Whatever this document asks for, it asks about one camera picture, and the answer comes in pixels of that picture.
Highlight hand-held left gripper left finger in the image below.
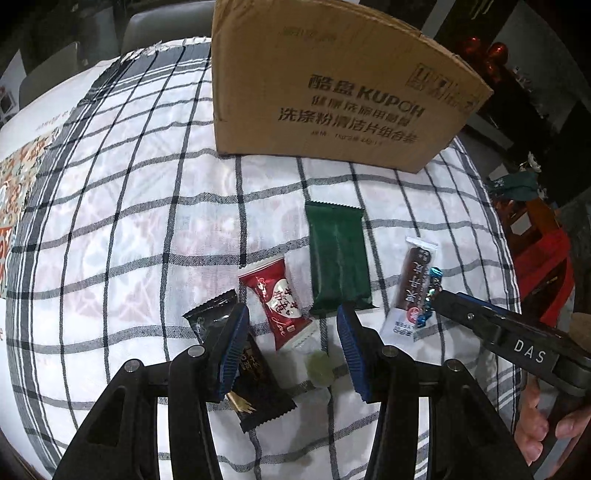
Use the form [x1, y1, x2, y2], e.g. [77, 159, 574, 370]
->
[52, 302, 252, 480]

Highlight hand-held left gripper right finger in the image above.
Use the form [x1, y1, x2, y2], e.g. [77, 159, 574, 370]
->
[336, 302, 536, 480]

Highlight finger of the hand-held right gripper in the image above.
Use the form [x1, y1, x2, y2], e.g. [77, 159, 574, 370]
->
[431, 290, 502, 345]

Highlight pale green candy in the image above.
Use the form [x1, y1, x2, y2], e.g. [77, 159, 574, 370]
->
[295, 342, 345, 394]

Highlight blue foil candy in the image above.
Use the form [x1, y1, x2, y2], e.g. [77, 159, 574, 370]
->
[413, 266, 445, 329]

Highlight black snack packet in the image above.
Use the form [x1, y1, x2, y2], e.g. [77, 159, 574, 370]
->
[182, 289, 297, 433]

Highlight white brown strip packet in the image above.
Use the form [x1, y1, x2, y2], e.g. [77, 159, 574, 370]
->
[379, 236, 439, 348]

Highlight red heart snack packet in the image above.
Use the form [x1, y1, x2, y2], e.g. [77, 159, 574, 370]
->
[238, 257, 320, 353]

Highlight dark green snack packet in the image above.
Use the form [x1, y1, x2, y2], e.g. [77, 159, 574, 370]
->
[305, 200, 375, 317]

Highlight brown cardboard box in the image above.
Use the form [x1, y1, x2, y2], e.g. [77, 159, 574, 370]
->
[211, 0, 495, 174]

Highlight person's right hand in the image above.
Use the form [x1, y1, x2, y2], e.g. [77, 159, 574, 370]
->
[514, 373, 591, 462]

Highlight red gift bag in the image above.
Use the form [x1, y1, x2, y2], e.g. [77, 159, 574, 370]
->
[502, 198, 576, 325]

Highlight dark green bag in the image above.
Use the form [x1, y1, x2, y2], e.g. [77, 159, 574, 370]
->
[491, 171, 542, 202]

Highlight red balloons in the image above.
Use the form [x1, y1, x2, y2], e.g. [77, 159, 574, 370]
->
[459, 37, 511, 80]

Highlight grey chair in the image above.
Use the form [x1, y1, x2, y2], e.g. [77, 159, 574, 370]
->
[18, 41, 80, 108]
[121, 9, 213, 57]

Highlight white shelf rack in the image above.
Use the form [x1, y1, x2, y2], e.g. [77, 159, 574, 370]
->
[0, 78, 20, 126]

